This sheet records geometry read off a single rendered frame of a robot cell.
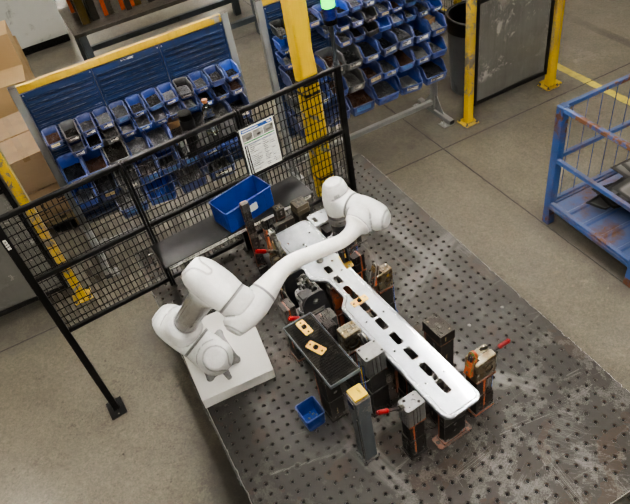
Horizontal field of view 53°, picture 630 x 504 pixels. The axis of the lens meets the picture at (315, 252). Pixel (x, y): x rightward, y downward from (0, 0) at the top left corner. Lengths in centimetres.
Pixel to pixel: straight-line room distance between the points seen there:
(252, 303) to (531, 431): 132
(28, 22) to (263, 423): 698
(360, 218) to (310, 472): 112
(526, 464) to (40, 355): 325
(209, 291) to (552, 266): 279
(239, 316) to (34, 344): 279
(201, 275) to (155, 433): 191
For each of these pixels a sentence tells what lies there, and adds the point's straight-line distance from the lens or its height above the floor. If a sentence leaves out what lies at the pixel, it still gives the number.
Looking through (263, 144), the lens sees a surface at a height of 130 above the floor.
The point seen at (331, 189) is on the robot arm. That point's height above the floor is 171.
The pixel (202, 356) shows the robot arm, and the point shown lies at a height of 110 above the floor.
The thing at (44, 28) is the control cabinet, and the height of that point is 25.
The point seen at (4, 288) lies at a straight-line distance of 483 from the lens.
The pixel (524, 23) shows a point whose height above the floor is 70.
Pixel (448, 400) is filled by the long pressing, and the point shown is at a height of 100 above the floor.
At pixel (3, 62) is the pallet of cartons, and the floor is 81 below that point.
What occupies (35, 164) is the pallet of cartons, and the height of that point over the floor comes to 66.
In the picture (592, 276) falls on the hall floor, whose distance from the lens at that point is 445.
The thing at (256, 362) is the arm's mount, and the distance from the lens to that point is 302.
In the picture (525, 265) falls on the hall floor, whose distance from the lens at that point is 446.
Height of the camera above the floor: 316
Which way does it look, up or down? 43 degrees down
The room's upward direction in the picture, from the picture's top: 12 degrees counter-clockwise
